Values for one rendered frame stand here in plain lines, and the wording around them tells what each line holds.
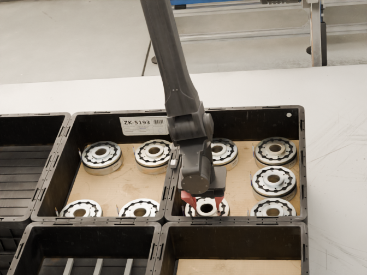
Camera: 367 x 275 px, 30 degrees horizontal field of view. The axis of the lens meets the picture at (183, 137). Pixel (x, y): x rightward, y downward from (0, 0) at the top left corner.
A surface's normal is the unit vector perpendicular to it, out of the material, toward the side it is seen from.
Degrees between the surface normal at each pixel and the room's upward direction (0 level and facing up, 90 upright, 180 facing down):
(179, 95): 78
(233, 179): 0
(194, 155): 12
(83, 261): 0
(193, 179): 94
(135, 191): 0
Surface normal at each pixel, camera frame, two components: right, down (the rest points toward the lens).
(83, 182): -0.13, -0.78
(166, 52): -0.14, 0.46
